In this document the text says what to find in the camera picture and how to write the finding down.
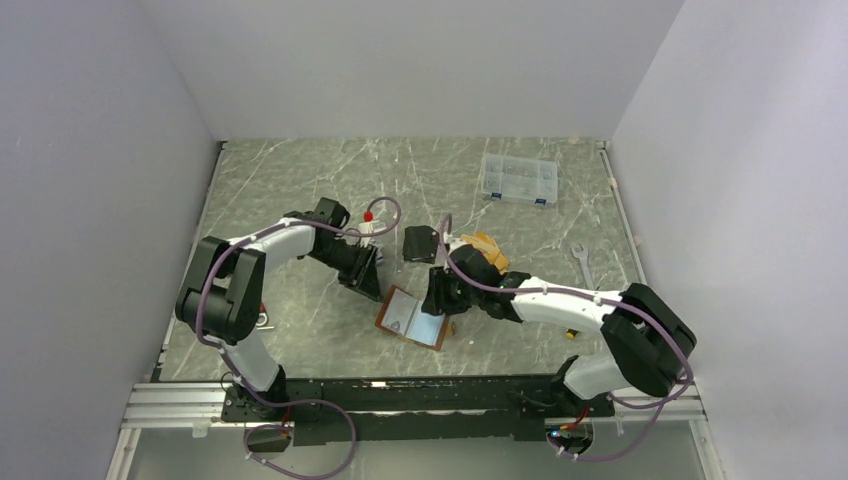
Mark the brown leather card holder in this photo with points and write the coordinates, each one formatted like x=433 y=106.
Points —
x=426 y=330

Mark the silver open-end spanner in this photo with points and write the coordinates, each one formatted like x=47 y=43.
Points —
x=581 y=254

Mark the single silver VIP card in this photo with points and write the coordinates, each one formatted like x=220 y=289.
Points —
x=400 y=313

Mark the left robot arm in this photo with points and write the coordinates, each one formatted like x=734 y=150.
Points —
x=220 y=298

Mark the red handled adjustable wrench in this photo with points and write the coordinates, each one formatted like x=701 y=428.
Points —
x=263 y=320

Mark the orange card stack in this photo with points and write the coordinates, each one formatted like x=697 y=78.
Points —
x=489 y=248

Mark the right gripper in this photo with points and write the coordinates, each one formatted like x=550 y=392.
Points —
x=437 y=299

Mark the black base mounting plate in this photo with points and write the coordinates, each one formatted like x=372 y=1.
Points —
x=520 y=407

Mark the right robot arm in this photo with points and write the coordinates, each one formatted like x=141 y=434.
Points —
x=644 y=343

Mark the aluminium rail frame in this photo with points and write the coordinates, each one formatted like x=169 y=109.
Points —
x=198 y=406

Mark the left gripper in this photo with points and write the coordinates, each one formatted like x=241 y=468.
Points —
x=362 y=276

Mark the clear plastic organizer box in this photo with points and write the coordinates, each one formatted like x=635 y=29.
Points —
x=519 y=180

